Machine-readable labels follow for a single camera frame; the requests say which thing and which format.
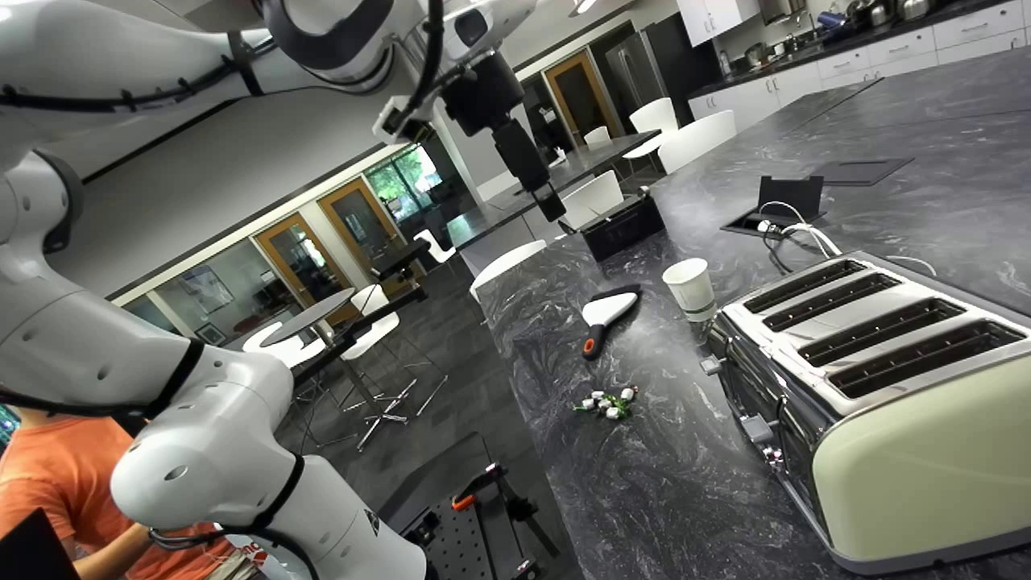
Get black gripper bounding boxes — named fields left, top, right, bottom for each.
left=445, top=53, right=570, bottom=227

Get white plastic cup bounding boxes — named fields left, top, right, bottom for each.
left=660, top=254, right=720, bottom=324

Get white chair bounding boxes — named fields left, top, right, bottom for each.
left=558, top=168, right=627, bottom=231
left=624, top=94, right=684, bottom=139
left=655, top=106, right=742, bottom=174
left=337, top=283, right=403, bottom=363
left=468, top=234, right=553, bottom=302

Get black open table box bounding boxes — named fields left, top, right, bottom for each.
left=577, top=192, right=668, bottom=263

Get wood framed glass door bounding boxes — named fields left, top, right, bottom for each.
left=320, top=176, right=416, bottom=283
left=540, top=49, right=624, bottom=150
left=250, top=213, right=358, bottom=327

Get black pop-up power outlet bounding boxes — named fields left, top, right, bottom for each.
left=725, top=174, right=827, bottom=234

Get small dark cafe table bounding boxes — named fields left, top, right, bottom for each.
left=261, top=283, right=367, bottom=353

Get black clamp orange grip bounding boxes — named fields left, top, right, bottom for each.
left=449, top=460, right=560, bottom=560

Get white kitchen counter cabinets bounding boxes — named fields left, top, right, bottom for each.
left=686, top=0, right=1031, bottom=126

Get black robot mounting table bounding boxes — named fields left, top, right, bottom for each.
left=375, top=428, right=591, bottom=580

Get cream and chrome toaster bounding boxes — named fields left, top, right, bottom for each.
left=707, top=252, right=1031, bottom=577

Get person in orange shirt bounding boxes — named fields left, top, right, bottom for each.
left=0, top=403, right=235, bottom=580

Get black screen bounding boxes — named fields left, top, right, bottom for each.
left=0, top=508, right=82, bottom=580

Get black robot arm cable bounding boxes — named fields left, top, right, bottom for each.
left=0, top=0, right=455, bottom=139

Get white power cable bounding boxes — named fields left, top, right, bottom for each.
left=753, top=201, right=944, bottom=280

